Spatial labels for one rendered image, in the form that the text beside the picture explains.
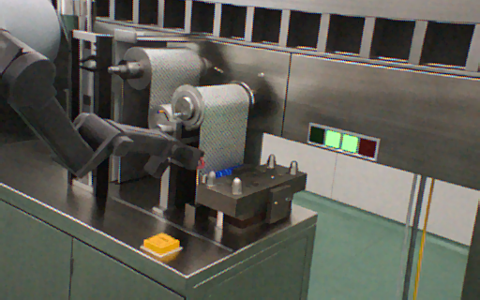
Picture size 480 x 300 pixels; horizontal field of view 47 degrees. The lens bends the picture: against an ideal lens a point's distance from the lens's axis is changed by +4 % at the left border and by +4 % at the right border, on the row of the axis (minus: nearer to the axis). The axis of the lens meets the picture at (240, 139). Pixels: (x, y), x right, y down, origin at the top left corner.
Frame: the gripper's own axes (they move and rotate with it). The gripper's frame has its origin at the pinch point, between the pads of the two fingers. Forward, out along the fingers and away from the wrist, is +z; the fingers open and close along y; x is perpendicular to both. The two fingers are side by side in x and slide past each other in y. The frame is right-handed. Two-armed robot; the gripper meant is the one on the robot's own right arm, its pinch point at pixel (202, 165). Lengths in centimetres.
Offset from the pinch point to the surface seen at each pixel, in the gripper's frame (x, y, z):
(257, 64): 42.4, -4.2, 10.6
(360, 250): 10, -27, 230
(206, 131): 10.1, 0.3, -5.0
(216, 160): 3.7, 0.3, 5.6
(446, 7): 62, 57, -1
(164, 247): -26.6, 13.3, -16.6
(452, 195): 73, 8, 262
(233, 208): -9.3, 19.3, -1.6
